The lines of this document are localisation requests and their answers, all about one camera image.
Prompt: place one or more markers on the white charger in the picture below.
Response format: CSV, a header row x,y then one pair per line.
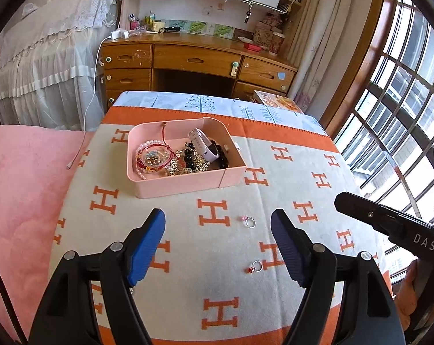
x,y
119,34

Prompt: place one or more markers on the red small box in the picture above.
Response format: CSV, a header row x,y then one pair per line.
x,y
252,47

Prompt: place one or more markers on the patterned paper cup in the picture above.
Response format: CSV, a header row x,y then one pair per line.
x,y
277,43

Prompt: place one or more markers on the patterned beige bag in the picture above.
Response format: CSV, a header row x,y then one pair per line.
x,y
263,32

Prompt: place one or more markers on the pale pink wrist watch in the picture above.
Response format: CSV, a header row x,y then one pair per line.
x,y
204,147

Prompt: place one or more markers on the pink plastic box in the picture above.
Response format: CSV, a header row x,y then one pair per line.
x,y
188,185

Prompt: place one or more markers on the pale green drawer lock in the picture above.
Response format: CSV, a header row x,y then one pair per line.
x,y
234,68

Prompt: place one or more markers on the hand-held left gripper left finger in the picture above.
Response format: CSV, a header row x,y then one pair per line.
x,y
146,248

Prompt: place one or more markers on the pink fleece blanket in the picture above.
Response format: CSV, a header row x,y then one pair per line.
x,y
22,187

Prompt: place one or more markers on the hanging keys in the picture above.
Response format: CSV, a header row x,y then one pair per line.
x,y
247,16

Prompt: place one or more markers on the pink pen cup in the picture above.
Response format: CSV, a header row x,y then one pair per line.
x,y
134,25

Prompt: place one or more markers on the black flashlight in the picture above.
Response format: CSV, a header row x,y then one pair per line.
x,y
170,29

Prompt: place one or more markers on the person's right hand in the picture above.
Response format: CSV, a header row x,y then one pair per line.
x,y
407,294

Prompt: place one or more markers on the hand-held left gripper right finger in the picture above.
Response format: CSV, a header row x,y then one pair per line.
x,y
288,248

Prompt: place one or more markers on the wooden desk with drawers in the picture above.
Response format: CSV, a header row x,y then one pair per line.
x,y
195,59

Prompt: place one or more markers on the orange letter print blanket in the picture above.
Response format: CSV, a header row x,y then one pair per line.
x,y
202,258

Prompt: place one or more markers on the white lace cover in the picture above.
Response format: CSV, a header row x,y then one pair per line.
x,y
51,50

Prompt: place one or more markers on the pale floral curtain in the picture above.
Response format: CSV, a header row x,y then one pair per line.
x,y
328,43

